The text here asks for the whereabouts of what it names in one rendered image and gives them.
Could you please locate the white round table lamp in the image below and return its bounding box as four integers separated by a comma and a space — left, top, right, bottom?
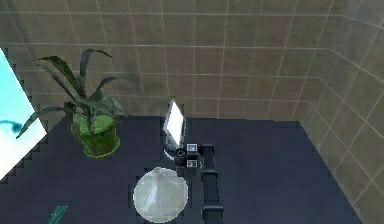
132, 166, 190, 224

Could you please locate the green potted house plant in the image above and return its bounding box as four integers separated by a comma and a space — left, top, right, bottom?
15, 48, 128, 160

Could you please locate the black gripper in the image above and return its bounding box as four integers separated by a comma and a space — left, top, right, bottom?
174, 148, 188, 167

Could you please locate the bright window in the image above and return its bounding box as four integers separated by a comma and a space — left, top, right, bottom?
0, 48, 48, 181

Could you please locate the silver open laptop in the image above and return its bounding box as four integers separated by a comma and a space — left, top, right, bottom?
162, 98, 187, 162

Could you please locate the teal flat strip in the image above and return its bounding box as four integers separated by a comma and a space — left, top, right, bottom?
47, 205, 69, 224

